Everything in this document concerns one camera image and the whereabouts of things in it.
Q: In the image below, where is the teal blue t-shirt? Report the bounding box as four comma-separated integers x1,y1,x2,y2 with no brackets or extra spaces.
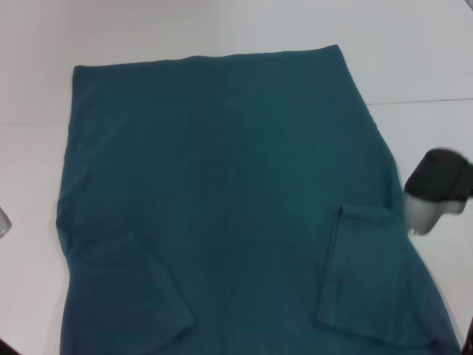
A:
55,44,463,355

